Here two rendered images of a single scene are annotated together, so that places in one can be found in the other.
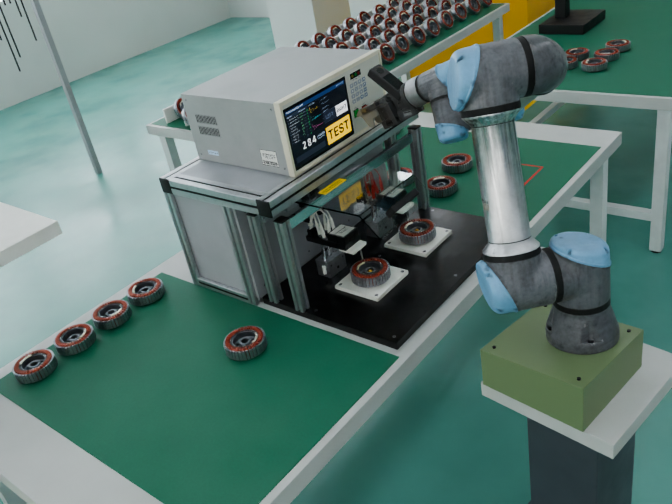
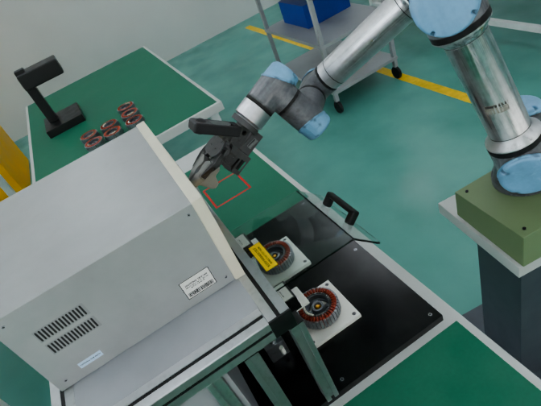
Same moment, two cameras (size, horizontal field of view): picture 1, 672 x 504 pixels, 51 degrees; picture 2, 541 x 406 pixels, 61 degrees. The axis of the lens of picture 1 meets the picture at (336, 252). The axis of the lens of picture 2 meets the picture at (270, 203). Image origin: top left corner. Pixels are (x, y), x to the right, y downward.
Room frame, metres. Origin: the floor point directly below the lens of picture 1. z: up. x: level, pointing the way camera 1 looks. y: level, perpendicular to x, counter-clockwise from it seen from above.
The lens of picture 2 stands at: (1.27, 0.56, 1.73)
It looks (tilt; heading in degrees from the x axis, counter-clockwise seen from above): 36 degrees down; 302
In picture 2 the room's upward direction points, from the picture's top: 24 degrees counter-clockwise
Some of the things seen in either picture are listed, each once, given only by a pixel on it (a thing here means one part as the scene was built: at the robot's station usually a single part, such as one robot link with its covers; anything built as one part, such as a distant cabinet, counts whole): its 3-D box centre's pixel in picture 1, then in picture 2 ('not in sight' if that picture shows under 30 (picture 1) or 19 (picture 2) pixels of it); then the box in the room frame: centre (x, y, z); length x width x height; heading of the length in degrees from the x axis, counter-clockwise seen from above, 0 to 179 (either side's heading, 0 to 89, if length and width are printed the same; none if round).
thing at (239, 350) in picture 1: (245, 342); not in sight; (1.51, 0.28, 0.77); 0.11 x 0.11 x 0.04
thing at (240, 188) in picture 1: (294, 146); (140, 277); (1.99, 0.06, 1.09); 0.68 x 0.44 x 0.05; 136
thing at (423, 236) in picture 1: (417, 231); not in sight; (1.85, -0.25, 0.80); 0.11 x 0.11 x 0.04
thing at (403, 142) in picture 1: (355, 176); not in sight; (1.83, -0.10, 1.03); 0.62 x 0.01 x 0.03; 136
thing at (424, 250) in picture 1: (418, 238); not in sight; (1.85, -0.25, 0.78); 0.15 x 0.15 x 0.01; 46
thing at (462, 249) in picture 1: (392, 262); (295, 292); (1.77, -0.16, 0.76); 0.64 x 0.47 x 0.02; 136
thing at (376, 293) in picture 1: (371, 279); (320, 313); (1.67, -0.08, 0.78); 0.15 x 0.15 x 0.01; 46
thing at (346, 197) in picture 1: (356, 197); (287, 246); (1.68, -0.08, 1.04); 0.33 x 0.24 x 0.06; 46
